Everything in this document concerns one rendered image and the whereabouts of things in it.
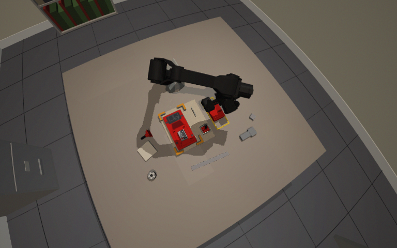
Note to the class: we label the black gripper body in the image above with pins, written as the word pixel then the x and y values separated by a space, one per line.
pixel 209 104

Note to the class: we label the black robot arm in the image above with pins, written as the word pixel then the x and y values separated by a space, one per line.
pixel 229 85

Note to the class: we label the beige square pad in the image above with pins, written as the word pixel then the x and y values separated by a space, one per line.
pixel 147 150

